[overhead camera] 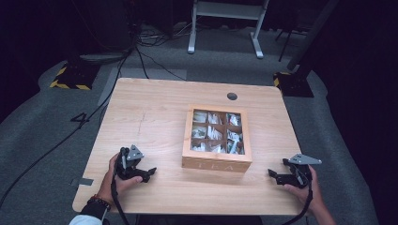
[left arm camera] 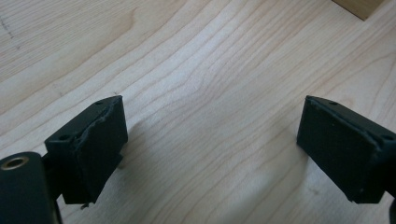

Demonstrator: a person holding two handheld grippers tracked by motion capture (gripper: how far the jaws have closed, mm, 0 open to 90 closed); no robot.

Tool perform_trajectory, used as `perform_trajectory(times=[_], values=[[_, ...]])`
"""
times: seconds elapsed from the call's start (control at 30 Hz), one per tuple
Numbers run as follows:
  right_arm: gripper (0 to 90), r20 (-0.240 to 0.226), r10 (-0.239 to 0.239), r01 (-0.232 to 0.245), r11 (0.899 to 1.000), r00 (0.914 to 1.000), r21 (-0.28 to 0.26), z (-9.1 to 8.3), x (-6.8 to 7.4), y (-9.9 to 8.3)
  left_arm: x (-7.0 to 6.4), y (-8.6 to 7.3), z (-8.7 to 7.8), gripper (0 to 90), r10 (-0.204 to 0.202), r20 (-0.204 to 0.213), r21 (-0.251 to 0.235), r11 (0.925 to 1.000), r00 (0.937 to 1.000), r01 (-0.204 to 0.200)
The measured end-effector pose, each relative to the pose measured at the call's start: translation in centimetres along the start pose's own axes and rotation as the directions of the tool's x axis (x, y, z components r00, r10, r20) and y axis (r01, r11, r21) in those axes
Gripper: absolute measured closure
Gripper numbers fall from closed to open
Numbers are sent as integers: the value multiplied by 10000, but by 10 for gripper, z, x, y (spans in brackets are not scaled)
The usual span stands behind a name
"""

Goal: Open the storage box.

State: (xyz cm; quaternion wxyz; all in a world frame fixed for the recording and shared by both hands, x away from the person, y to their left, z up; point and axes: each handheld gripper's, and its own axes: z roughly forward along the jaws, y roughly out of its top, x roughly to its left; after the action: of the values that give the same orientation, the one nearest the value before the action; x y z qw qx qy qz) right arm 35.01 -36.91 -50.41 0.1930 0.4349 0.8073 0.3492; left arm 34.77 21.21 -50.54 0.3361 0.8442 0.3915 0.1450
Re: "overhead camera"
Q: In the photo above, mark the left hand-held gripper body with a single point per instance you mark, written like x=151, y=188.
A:
x=126, y=168

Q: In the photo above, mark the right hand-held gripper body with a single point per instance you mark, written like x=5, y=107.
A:
x=300, y=175

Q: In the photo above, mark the wooden tea box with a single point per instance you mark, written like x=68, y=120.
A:
x=216, y=164

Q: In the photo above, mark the person's left hand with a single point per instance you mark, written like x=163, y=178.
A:
x=117, y=187

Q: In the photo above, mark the person's right hand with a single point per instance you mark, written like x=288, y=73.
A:
x=309, y=195

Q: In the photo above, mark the grey tape piece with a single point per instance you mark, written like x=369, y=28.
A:
x=83, y=181

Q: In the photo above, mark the group of tea packets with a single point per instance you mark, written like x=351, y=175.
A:
x=214, y=133

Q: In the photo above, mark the grey oval stand foot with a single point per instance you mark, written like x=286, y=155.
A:
x=101, y=57

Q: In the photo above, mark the thin black tripod legs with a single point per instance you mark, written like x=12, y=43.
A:
x=286, y=40

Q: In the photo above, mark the dark slanted stand pole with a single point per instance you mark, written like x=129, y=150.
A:
x=313, y=34

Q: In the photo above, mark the white desk frame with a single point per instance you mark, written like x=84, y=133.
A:
x=230, y=9

